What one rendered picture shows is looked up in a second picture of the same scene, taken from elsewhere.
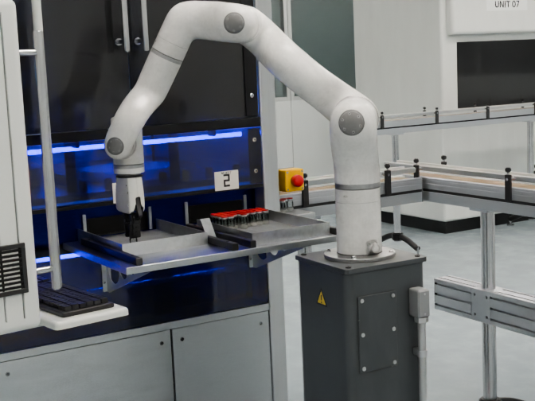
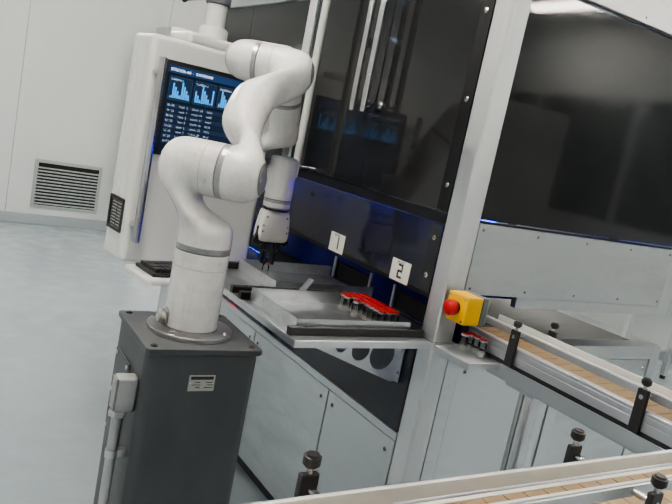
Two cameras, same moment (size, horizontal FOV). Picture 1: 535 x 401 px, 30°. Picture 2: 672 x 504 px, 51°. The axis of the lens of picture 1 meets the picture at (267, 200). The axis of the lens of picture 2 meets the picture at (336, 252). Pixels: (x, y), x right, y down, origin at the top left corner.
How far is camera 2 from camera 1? 3.35 m
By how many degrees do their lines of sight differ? 86
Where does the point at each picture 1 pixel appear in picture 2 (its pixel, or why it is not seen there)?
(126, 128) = not seen: hidden behind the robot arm
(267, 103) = (458, 199)
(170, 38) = not seen: hidden behind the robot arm
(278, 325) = (397, 466)
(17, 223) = (126, 186)
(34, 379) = (265, 358)
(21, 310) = (116, 243)
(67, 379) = (275, 374)
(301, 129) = not seen: outside the picture
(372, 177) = (180, 234)
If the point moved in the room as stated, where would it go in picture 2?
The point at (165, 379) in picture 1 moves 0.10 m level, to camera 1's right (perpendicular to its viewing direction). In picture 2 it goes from (315, 430) to (314, 443)
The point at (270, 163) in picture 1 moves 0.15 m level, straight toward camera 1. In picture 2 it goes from (440, 273) to (383, 262)
